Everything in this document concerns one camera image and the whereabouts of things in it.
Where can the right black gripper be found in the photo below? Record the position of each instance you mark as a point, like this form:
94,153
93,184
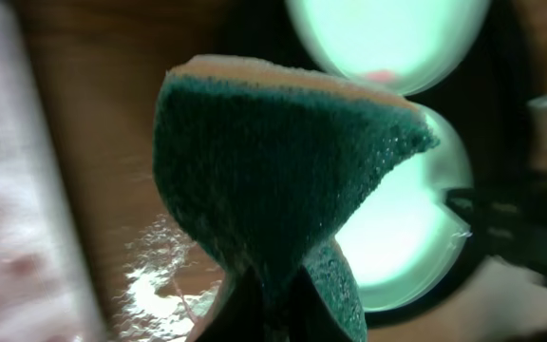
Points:
505,222

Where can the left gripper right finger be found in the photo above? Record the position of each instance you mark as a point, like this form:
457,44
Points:
310,319

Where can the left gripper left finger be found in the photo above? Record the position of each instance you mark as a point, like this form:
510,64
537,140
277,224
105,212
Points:
241,317

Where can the light green plate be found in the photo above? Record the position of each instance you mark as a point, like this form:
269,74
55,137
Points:
403,240
405,45

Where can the green yellow sponge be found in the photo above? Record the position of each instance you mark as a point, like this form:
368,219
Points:
261,165

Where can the rectangular soapy water tray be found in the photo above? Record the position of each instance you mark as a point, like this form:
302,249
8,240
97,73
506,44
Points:
45,293

